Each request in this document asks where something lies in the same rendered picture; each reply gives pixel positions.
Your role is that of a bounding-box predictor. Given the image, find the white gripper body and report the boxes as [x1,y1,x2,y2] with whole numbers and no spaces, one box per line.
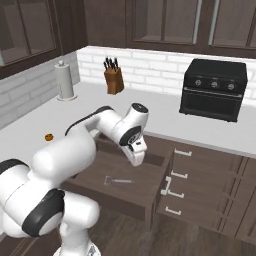
[125,145,148,167]

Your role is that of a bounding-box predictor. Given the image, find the grey metal peeler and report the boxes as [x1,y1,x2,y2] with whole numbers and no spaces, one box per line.
[103,175,135,186]

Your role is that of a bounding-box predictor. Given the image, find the open brown wooden drawer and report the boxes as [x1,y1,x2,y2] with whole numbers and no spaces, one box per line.
[61,131,176,232]

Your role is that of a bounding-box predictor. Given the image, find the brown drawer front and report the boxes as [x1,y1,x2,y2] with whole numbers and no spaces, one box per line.
[171,145,245,179]
[168,163,238,201]
[162,183,233,221]
[156,199,226,236]

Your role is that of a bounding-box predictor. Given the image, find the brown wooden knife block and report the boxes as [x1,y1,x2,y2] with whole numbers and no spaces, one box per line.
[102,56,126,96]

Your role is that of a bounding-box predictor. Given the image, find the black toaster oven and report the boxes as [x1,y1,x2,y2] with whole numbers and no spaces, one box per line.
[178,58,249,124]

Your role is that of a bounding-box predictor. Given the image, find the white paper towel holder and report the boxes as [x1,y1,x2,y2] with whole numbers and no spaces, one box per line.
[54,60,79,102]

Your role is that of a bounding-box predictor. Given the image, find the brown cupboard door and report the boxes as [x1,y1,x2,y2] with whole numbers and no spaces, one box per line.
[233,156,256,247]

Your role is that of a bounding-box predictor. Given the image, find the white open drawer handle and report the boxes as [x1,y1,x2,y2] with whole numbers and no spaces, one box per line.
[160,176,173,196]

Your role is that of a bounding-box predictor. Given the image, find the dark wall cupboards, glass doors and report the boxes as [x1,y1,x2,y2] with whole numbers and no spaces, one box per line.
[0,0,88,81]

